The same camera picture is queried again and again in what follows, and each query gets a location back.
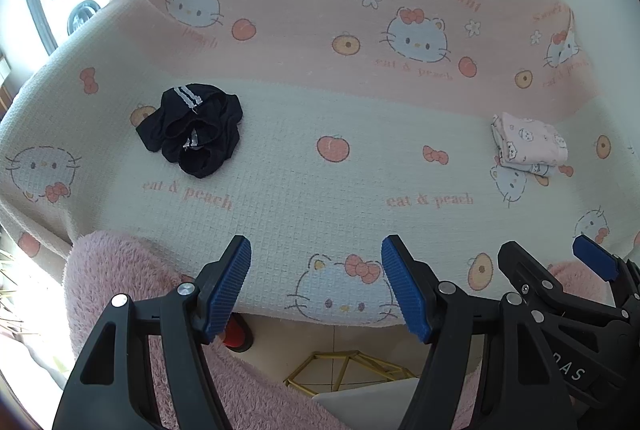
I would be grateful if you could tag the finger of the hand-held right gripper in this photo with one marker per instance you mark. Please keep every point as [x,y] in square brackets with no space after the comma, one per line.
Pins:
[525,267]
[595,257]

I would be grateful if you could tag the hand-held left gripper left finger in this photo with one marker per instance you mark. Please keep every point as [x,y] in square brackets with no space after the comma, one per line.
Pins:
[227,292]

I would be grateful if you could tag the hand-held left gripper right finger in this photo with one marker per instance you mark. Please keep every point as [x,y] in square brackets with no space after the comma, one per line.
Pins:
[405,292]

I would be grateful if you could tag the navy shorts with white stripes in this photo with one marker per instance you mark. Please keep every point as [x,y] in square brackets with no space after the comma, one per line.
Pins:
[215,144]

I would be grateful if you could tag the folded pink printed clothes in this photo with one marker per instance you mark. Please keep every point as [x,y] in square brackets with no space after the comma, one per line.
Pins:
[530,142]

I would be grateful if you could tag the red round object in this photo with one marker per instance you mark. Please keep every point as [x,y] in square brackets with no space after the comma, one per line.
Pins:
[237,335]

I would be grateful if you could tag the person's pink fluffy clothing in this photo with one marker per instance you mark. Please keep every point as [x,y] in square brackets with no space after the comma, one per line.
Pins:
[125,260]

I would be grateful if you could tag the pink cartoon printed blanket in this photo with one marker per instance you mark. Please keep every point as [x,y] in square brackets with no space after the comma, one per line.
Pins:
[350,109]

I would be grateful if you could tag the black round object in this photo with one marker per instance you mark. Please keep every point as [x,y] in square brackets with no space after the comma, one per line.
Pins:
[82,15]

